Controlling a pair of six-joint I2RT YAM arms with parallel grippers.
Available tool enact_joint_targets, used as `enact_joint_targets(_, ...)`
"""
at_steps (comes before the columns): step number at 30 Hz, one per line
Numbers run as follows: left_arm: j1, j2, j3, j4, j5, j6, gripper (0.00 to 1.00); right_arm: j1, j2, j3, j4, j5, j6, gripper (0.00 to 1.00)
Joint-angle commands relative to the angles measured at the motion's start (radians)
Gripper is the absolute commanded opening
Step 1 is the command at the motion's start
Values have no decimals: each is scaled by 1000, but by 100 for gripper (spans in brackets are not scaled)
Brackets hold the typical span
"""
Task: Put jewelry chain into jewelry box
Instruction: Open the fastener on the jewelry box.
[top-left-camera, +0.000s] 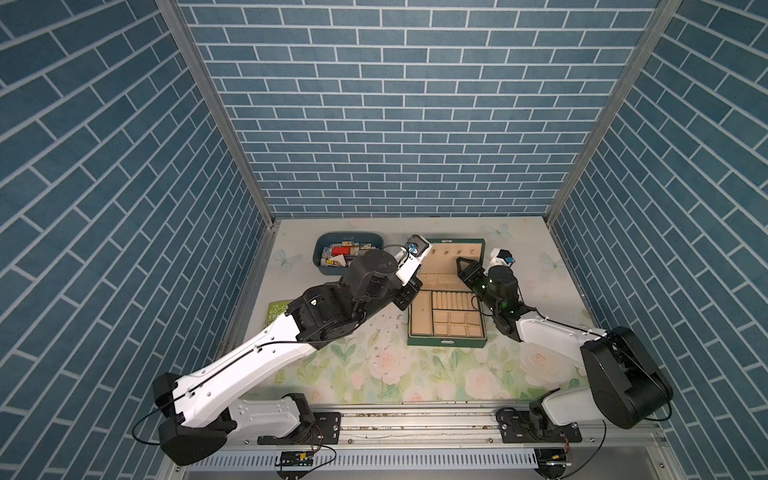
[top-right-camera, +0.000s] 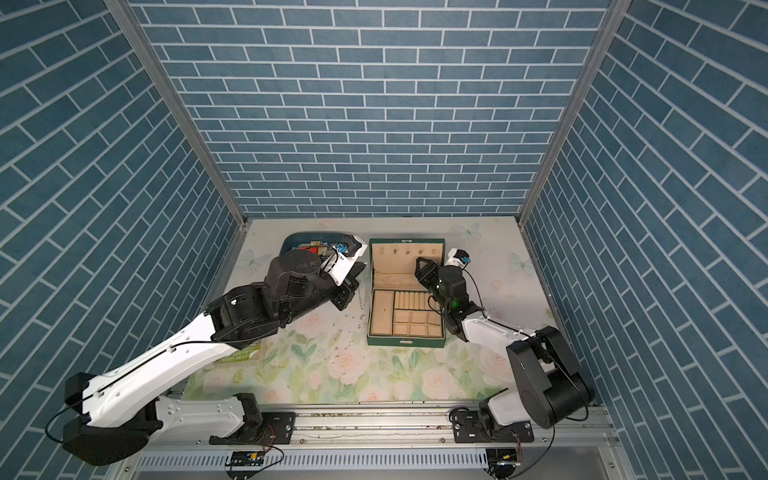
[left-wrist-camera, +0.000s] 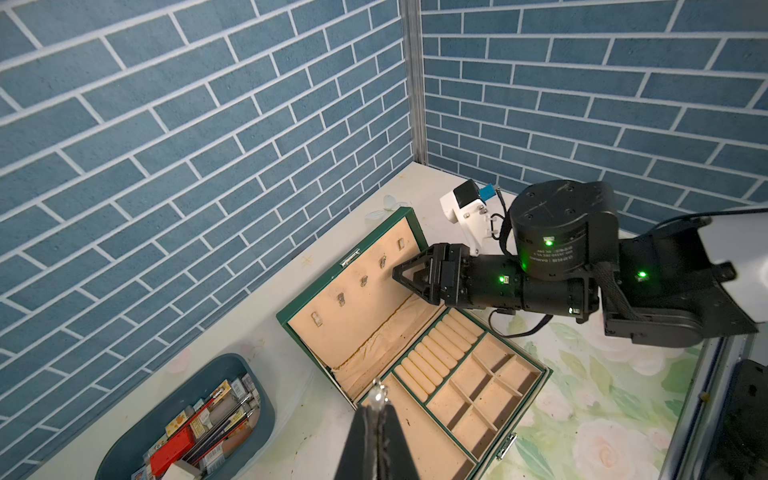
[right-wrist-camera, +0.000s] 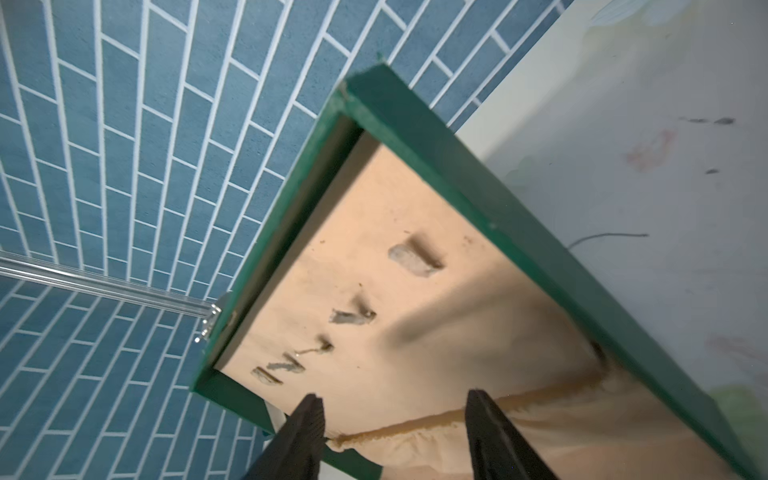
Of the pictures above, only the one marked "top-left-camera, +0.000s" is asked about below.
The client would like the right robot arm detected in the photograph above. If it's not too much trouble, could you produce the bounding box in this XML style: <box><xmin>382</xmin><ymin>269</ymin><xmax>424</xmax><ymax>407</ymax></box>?
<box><xmin>456</xmin><ymin>250</ymin><xmax>674</xmax><ymax>436</ymax></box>

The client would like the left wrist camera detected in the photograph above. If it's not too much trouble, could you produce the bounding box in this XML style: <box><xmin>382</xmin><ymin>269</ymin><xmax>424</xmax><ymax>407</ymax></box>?
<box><xmin>395</xmin><ymin>234</ymin><xmax>432</xmax><ymax>286</ymax></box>

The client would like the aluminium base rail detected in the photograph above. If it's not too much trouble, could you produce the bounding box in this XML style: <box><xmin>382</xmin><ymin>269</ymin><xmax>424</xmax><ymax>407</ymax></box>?
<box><xmin>158</xmin><ymin>402</ymin><xmax>684</xmax><ymax>479</ymax></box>

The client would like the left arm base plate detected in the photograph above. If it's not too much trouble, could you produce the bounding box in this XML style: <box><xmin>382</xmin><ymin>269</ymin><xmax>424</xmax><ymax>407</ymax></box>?
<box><xmin>257</xmin><ymin>412</ymin><xmax>341</xmax><ymax>446</ymax></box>

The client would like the red box in tray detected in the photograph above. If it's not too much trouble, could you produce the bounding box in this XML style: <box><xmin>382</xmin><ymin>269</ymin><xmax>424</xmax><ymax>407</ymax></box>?
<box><xmin>331</xmin><ymin>245</ymin><xmax>351</xmax><ymax>256</ymax></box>

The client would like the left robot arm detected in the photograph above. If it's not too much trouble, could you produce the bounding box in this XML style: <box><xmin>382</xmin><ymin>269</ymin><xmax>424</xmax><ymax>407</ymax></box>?
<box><xmin>152</xmin><ymin>235</ymin><xmax>431</xmax><ymax>466</ymax></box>

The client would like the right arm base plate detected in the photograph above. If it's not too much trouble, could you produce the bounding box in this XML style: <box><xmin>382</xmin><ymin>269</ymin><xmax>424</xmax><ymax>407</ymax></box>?
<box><xmin>495</xmin><ymin>407</ymin><xmax>582</xmax><ymax>444</ymax></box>

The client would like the blue plastic tray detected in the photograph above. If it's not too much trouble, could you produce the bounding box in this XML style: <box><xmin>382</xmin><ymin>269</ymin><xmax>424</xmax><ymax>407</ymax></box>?
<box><xmin>313</xmin><ymin>231</ymin><xmax>384</xmax><ymax>276</ymax></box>

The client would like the floral table mat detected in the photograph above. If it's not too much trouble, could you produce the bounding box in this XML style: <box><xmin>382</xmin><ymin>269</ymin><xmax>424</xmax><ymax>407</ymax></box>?
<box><xmin>248</xmin><ymin>216</ymin><xmax>592</xmax><ymax>404</ymax></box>

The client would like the left controller board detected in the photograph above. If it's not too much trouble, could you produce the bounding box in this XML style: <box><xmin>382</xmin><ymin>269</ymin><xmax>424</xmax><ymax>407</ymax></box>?
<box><xmin>275</xmin><ymin>451</ymin><xmax>315</xmax><ymax>471</ymax></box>

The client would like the green jewelry box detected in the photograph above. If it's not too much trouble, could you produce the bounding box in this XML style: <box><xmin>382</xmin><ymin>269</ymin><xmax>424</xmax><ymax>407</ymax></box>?
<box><xmin>407</xmin><ymin>239</ymin><xmax>487</xmax><ymax>348</ymax></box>

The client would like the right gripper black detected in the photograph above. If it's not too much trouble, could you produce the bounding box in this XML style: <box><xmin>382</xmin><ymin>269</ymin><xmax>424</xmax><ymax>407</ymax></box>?
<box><xmin>457</xmin><ymin>257</ymin><xmax>499</xmax><ymax>318</ymax></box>

